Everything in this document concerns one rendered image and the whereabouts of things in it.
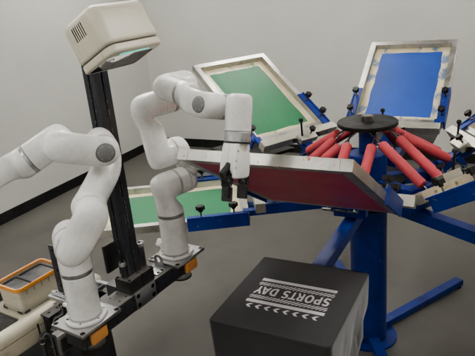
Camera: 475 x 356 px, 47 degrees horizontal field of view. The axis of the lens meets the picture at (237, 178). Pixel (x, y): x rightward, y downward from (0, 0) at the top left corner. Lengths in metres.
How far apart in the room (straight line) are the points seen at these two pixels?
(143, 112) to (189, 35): 5.33
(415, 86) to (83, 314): 2.73
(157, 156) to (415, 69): 2.42
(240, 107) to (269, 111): 2.08
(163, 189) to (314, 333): 0.69
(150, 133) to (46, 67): 4.40
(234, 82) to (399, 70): 1.13
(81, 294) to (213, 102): 0.68
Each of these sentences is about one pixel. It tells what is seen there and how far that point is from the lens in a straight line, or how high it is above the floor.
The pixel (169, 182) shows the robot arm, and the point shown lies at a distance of 1.87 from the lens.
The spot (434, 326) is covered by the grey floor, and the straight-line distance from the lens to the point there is 3.58.
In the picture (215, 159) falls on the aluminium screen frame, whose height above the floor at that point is 1.53.
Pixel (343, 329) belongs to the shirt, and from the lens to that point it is 1.92.
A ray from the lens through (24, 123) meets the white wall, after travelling 5.98.
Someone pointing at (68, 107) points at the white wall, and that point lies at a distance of 6.41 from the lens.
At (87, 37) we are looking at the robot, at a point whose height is 1.95.
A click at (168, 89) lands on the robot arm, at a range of 1.69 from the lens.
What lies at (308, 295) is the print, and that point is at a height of 0.95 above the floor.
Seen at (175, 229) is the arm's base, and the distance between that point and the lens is 1.93.
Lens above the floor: 2.05
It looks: 20 degrees down
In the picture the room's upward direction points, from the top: 5 degrees counter-clockwise
